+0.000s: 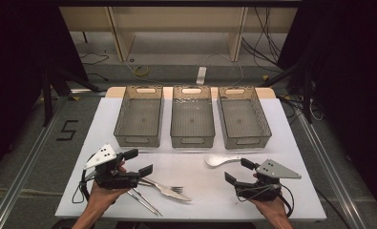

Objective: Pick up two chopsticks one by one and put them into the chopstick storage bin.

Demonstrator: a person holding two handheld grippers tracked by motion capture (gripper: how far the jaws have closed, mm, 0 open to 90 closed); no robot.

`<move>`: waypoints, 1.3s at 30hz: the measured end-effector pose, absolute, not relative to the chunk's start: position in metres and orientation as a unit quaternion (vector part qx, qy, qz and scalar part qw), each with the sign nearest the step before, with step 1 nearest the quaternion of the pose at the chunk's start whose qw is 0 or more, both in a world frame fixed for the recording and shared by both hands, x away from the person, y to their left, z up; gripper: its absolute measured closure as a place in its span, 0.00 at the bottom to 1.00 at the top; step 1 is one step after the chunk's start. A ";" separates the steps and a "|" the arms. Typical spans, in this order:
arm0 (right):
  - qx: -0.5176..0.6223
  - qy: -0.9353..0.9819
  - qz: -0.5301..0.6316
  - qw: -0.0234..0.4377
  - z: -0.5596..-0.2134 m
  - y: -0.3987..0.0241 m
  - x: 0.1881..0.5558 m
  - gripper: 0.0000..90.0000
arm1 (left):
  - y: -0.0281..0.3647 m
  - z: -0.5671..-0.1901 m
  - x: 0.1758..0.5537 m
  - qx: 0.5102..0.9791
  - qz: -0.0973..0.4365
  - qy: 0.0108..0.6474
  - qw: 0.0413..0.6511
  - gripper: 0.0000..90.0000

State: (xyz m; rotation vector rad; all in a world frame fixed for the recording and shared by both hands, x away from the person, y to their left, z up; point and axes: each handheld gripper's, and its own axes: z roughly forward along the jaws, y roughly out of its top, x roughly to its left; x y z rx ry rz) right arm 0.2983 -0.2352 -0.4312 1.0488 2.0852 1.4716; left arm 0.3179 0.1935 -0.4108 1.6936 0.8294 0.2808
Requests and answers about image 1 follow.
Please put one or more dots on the white spoon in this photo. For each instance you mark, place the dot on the white spoon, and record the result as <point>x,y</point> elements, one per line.
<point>213,160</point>

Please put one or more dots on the light wooden shelf unit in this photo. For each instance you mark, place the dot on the light wooden shelf unit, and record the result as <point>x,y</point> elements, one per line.
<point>176,19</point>

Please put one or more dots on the person's right hand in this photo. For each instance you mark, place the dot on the person's right hand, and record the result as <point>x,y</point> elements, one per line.
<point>272,208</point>

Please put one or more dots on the black curtain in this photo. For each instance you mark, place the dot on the black curtain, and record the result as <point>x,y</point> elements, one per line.
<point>14,63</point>
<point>351,79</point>

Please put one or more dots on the black metal stand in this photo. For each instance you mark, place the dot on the black metal stand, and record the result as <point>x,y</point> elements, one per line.
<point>307,95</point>
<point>46,95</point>

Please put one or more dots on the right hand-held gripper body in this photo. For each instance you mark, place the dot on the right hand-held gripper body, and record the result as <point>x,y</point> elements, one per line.
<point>272,170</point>

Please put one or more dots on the person's left hand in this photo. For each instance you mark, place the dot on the person's left hand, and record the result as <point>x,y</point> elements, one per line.
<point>101,197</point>

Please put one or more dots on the aluminium floor rail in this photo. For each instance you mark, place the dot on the aluminium floor rail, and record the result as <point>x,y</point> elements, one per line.
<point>20,181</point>
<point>329,168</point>

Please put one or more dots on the white power strip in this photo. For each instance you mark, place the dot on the white power strip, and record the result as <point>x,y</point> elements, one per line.
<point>201,75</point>

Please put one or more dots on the white table sheet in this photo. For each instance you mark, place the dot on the white table sheet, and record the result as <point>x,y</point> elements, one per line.
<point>202,178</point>

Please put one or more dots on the silver fork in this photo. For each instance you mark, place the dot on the silver fork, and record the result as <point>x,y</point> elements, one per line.
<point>173,193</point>

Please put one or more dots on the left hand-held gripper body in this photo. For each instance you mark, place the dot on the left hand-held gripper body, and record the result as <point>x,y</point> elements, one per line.
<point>113,178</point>

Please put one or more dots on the translucent grey plastic basket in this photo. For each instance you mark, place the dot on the translucent grey plastic basket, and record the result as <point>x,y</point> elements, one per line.
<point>243,120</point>
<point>138,117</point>
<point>192,120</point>

